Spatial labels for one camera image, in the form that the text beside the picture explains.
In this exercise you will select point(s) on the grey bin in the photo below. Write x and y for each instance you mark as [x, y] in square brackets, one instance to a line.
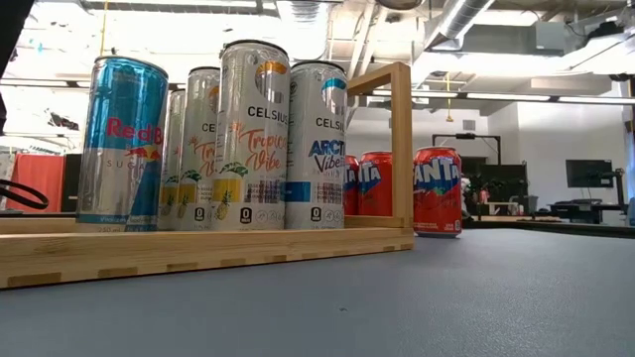
[532, 204]

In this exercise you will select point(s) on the black office desk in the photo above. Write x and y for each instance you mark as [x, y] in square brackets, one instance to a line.
[585, 208]

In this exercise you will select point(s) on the orange partition panel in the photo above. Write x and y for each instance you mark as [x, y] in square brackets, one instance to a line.
[37, 181]

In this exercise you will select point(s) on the black cabinet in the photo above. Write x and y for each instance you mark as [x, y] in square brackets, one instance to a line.
[506, 181]

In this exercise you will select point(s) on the grey wall vent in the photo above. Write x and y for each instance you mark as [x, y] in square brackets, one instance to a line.
[469, 125]

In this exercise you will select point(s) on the black partition panel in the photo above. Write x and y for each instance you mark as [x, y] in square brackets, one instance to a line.
[72, 178]

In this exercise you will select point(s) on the wooden slatted shelf rack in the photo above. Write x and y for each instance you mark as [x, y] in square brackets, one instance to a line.
[149, 253]

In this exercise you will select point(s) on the red Fanta can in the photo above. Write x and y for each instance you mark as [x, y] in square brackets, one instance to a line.
[437, 198]
[350, 191]
[375, 188]

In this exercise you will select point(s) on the white Celsius Tropical Vibe can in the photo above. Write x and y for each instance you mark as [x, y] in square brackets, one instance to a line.
[201, 149]
[176, 149]
[255, 149]

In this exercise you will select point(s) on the blue panel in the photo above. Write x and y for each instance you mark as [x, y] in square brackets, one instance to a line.
[631, 168]

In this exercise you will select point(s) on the black computer monitor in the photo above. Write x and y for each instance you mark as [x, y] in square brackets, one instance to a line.
[589, 173]

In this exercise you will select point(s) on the silver ventilation duct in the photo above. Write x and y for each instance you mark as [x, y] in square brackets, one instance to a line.
[461, 20]

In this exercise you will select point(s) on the white Celsius Arctic Vibe can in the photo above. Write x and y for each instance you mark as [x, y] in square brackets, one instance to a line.
[317, 149]

